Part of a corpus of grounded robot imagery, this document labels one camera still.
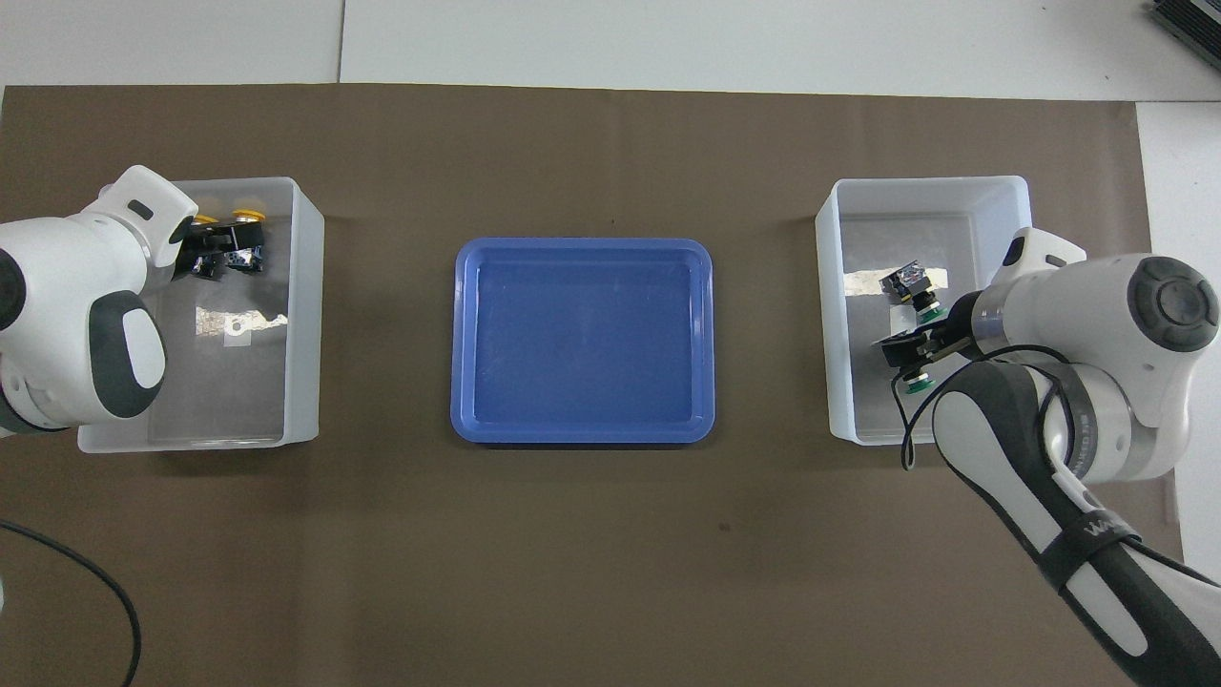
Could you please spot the yellow push button switch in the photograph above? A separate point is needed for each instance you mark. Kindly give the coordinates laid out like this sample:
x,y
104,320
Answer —
x,y
210,250
246,253

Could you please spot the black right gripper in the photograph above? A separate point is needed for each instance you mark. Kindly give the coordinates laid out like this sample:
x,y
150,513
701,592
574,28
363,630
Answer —
x,y
959,329

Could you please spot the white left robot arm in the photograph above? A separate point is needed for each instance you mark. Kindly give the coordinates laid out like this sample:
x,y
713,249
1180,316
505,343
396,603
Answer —
x,y
67,286

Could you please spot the translucent white plastic box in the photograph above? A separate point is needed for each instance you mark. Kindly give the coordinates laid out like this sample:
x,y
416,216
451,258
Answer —
x,y
305,382
839,401

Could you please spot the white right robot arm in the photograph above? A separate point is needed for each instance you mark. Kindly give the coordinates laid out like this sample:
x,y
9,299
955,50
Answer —
x,y
1078,315

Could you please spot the dark ribbed metal device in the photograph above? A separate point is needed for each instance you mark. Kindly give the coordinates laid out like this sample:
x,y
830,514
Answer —
x,y
1192,24

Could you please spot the blue plastic tray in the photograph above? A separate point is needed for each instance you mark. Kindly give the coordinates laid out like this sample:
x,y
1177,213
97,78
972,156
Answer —
x,y
582,343

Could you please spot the green push button switch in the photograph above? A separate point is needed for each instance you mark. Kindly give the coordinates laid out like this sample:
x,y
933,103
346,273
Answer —
x,y
906,283
918,385

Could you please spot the brown paper table mat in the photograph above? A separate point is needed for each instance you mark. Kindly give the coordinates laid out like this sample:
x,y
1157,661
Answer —
x,y
610,572

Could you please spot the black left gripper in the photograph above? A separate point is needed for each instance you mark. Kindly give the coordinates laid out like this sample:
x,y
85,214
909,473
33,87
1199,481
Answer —
x,y
185,250

